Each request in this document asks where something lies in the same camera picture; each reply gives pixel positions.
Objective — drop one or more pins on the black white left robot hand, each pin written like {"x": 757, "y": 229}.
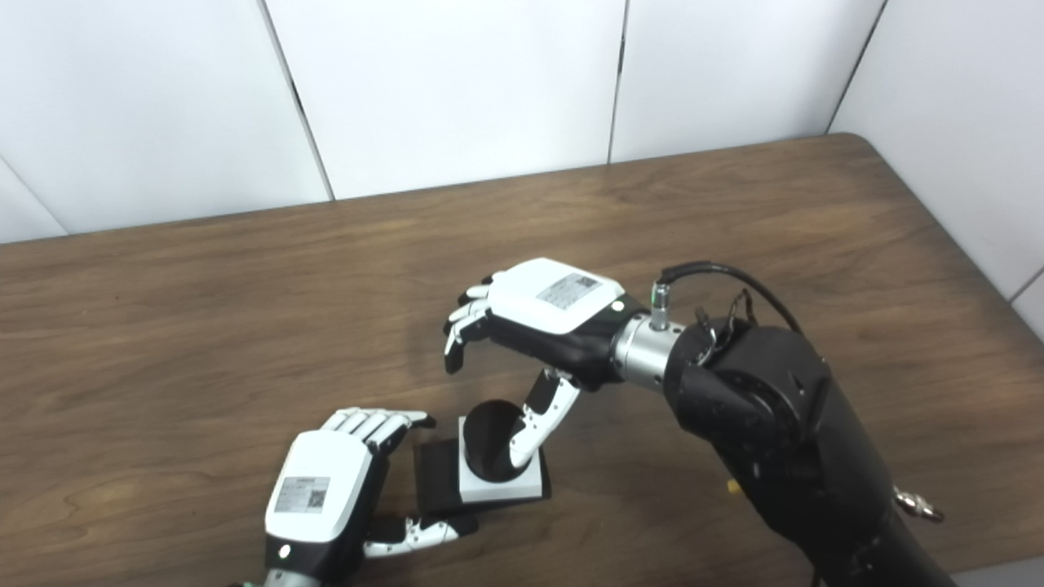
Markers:
{"x": 318, "y": 489}

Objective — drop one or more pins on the white square piece with hole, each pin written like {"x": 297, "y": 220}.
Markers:
{"x": 497, "y": 489}

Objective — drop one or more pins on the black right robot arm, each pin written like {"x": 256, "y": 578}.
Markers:
{"x": 775, "y": 440}

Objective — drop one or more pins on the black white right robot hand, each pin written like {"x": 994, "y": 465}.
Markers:
{"x": 555, "y": 306}

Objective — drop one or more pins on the black peg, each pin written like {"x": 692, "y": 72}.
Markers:
{"x": 488, "y": 440}

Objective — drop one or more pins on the silver metal plug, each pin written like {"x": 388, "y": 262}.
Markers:
{"x": 917, "y": 504}

